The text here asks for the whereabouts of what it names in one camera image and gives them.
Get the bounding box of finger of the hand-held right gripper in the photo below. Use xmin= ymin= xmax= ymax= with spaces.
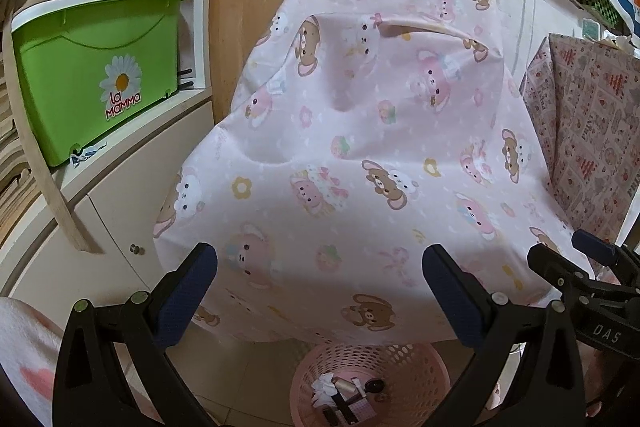
xmin=571 ymin=229 xmax=640 ymax=278
xmin=527 ymin=243 xmax=596 ymax=303

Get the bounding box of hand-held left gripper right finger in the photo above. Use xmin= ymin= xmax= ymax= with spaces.
xmin=422 ymin=244 xmax=586 ymax=427

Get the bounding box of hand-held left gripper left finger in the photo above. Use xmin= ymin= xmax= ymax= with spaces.
xmin=52 ymin=243 xmax=218 ymax=427

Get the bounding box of pink plastic basket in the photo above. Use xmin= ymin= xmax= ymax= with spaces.
xmin=290 ymin=342 xmax=453 ymax=427

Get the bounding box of small purple white box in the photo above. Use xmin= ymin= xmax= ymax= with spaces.
xmin=345 ymin=399 xmax=376 ymax=425

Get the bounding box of white tissue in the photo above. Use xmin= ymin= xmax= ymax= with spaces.
xmin=311 ymin=372 xmax=337 ymax=407

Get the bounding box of black packet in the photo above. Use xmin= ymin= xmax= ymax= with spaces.
xmin=332 ymin=392 xmax=353 ymax=425

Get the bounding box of person's right hand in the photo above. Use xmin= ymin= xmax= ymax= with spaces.
xmin=582 ymin=347 xmax=618 ymax=418

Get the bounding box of white cabinet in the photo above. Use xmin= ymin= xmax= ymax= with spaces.
xmin=0 ymin=99 xmax=221 ymax=308

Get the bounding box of patterned quilted cloth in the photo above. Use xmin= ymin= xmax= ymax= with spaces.
xmin=520 ymin=33 xmax=640 ymax=253

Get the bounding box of pink fuzzy garment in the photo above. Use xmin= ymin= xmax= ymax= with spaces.
xmin=0 ymin=297 xmax=166 ymax=427

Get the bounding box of blue white wrapper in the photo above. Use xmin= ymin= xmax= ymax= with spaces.
xmin=70 ymin=142 xmax=108 ymax=168

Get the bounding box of pink bear-print sheet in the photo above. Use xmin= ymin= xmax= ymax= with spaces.
xmin=152 ymin=0 xmax=598 ymax=345

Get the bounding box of green plastic storage box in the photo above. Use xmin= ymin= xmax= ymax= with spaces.
xmin=10 ymin=0 xmax=191 ymax=168

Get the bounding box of white appliance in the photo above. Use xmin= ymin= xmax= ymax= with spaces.
xmin=482 ymin=0 xmax=621 ymax=118

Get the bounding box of beige fabric strap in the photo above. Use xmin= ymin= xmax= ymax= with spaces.
xmin=10 ymin=27 xmax=93 ymax=254

